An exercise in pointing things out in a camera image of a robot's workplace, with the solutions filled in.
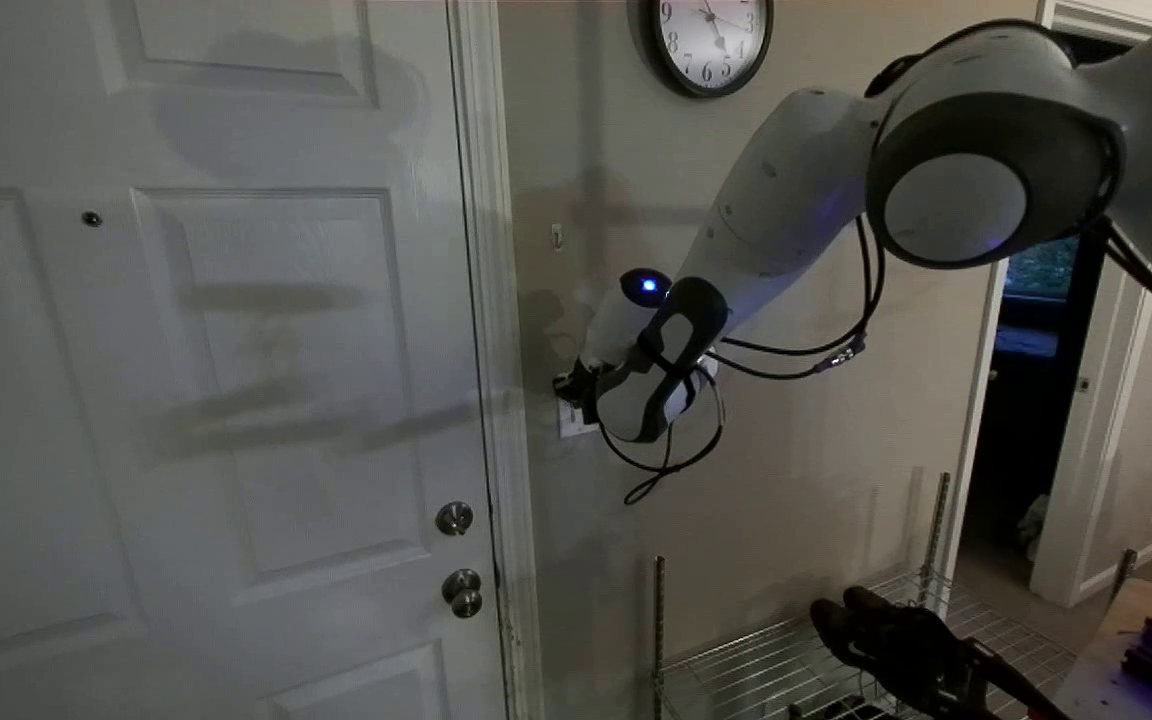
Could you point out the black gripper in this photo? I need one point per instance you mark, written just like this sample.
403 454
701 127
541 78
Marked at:
606 382

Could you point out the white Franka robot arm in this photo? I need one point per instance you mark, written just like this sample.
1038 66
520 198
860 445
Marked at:
801 185

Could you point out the white door trim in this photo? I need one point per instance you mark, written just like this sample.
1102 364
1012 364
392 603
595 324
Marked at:
499 266

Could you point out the silver deadbolt lock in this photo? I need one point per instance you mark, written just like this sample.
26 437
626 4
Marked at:
454 523

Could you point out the silver door knob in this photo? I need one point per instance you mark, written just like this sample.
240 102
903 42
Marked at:
463 593

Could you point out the white panelled door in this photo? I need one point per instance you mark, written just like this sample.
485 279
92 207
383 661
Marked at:
203 402

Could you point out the black device on rack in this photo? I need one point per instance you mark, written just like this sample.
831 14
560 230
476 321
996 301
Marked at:
923 652

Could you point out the bluish lit window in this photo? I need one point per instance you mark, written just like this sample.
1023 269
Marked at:
1038 301

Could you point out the small dark door peephole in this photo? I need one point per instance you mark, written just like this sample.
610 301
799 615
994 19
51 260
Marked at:
91 223

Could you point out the round black-rimmed wall clock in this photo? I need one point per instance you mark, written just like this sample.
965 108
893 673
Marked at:
709 39

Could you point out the white doorway frame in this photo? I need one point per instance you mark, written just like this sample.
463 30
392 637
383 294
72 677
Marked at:
1081 440

